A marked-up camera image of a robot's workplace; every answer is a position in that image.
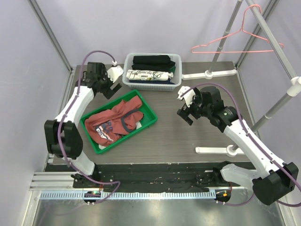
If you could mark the grey clothes rack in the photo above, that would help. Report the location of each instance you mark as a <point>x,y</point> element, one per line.
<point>262,31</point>

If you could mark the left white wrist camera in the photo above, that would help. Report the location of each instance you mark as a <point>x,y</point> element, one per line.
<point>115,72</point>

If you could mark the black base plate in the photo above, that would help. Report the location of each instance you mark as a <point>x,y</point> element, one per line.
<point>154,178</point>

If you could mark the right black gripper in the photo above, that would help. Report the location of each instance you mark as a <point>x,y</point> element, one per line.
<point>190,110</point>

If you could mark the red tank top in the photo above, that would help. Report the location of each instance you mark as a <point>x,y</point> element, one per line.
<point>107,127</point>

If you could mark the grey aluminium frame post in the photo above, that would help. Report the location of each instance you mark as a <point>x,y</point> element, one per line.
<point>49,32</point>

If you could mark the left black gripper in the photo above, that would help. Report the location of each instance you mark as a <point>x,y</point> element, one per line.
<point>106,92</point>

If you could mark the black folded garment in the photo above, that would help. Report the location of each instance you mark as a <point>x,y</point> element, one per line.
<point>161,63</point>

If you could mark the white garment in tray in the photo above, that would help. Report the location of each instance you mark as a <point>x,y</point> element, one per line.
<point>138,125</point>

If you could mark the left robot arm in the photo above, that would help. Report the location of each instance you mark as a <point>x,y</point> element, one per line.
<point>62,136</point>

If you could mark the white slotted cable duct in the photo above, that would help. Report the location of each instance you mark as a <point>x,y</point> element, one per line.
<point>94,195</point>

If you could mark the white plastic basket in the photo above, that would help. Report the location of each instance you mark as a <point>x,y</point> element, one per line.
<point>176,80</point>

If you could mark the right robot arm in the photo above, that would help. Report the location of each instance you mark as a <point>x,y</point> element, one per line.
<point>272,178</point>

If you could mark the green plastic tray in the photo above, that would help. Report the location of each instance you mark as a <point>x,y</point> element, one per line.
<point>148,120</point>

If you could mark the white printed rolled garment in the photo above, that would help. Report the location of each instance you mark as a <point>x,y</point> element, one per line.
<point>146,75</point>

